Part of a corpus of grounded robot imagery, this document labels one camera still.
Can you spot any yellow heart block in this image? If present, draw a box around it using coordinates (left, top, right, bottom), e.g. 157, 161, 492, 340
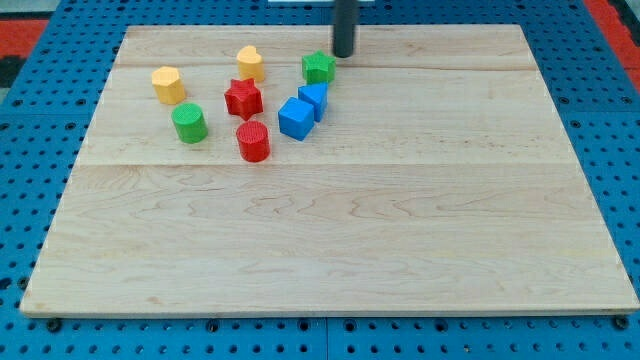
236, 45, 265, 82

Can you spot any green cylinder block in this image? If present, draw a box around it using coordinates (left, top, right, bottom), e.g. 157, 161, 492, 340
171, 103, 208, 144

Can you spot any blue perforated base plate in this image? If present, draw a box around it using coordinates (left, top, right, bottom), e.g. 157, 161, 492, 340
1, 0, 639, 359

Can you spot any yellow hexagon block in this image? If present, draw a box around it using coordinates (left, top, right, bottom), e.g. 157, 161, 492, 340
151, 66, 186, 105

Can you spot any light wooden board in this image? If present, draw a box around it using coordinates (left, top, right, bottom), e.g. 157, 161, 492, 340
20, 25, 639, 319

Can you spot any blue triangle block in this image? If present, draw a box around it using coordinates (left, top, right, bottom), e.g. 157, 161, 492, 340
298, 82, 329, 122

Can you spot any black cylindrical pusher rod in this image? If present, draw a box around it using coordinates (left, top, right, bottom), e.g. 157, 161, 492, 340
332, 0, 359, 58

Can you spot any red cylinder block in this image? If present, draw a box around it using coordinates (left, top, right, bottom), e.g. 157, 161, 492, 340
236, 121, 270, 162

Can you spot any green star block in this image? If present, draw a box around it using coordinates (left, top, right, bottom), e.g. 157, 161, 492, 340
302, 50, 336, 84

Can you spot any blue cube block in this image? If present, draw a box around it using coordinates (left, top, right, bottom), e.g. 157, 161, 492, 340
278, 97, 315, 141

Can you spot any red star block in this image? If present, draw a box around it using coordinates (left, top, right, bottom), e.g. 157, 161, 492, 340
224, 78, 263, 121

